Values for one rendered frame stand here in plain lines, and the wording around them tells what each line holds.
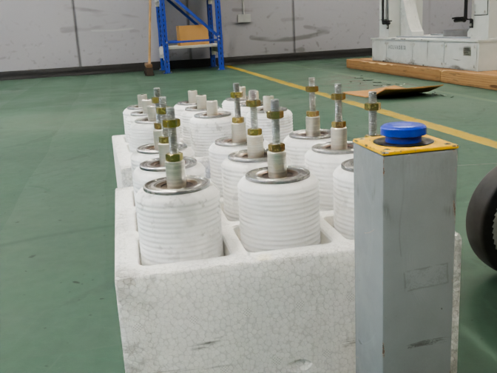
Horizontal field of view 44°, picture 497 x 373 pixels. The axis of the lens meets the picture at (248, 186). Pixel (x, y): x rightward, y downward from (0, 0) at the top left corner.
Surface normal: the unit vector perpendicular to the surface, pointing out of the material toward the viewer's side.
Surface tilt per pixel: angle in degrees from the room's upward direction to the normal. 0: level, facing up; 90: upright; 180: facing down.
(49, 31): 90
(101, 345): 0
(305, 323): 90
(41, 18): 90
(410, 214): 90
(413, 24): 56
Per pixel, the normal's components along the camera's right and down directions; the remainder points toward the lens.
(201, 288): 0.20, 0.24
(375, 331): -0.98, 0.10
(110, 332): -0.05, -0.97
